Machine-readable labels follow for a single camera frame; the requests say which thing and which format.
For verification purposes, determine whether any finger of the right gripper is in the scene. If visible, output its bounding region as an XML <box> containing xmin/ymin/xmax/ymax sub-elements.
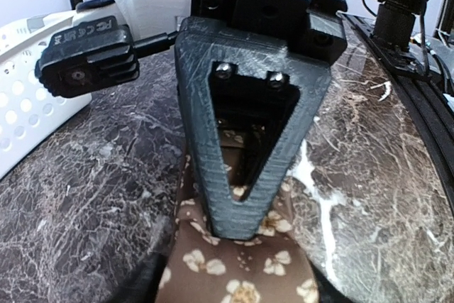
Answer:
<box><xmin>175</xmin><ymin>17</ymin><xmax>331</xmax><ymax>240</ymax></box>

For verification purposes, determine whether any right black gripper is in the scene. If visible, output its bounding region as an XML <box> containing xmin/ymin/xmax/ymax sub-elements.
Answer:
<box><xmin>191</xmin><ymin>0</ymin><xmax>348</xmax><ymax>65</ymax></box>

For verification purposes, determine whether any brown floral patterned tie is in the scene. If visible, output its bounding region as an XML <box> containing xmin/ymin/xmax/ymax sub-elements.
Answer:
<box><xmin>155</xmin><ymin>128</ymin><xmax>320</xmax><ymax>303</ymax></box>

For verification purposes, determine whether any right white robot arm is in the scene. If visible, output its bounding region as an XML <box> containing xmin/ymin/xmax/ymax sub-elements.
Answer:
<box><xmin>76</xmin><ymin>0</ymin><xmax>347</xmax><ymax>240</ymax></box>

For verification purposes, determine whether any white perforated plastic basket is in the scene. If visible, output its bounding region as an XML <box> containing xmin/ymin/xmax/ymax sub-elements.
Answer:
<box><xmin>0</xmin><ymin>11</ymin><xmax>92</xmax><ymax>177</ymax></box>

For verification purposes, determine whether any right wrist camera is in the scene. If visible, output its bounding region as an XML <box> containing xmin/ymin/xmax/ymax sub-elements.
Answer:
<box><xmin>35</xmin><ymin>16</ymin><xmax>140</xmax><ymax>99</ymax></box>

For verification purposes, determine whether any black curved front rail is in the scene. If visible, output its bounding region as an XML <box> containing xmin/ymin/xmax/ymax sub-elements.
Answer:
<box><xmin>340</xmin><ymin>11</ymin><xmax>454</xmax><ymax>233</ymax></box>

